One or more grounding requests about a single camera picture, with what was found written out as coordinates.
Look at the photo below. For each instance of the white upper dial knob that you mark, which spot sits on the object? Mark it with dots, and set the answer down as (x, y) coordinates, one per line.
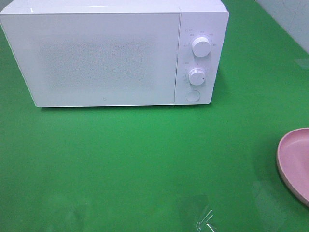
(201, 46)

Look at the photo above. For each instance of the white dial knob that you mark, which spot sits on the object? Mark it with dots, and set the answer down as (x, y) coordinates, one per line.
(201, 46)
(197, 76)

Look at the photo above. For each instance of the clear tape patch front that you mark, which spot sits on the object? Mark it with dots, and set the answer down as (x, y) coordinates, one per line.
(204, 215)

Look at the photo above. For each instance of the round white door-release button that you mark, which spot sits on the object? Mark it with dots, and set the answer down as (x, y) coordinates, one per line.
(193, 96)

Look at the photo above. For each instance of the white microwave door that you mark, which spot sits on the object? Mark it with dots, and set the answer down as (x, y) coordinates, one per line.
(71, 60)

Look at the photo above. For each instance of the pink round plate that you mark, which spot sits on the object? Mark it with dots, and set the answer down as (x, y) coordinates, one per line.
(293, 162)

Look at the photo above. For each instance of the white microwave oven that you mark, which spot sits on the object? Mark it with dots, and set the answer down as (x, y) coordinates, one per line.
(197, 17)

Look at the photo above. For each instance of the green table mat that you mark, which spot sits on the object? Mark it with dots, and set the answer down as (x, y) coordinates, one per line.
(138, 169)

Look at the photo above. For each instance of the white lower dial knob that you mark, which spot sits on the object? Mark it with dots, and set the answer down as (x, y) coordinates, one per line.
(197, 76)

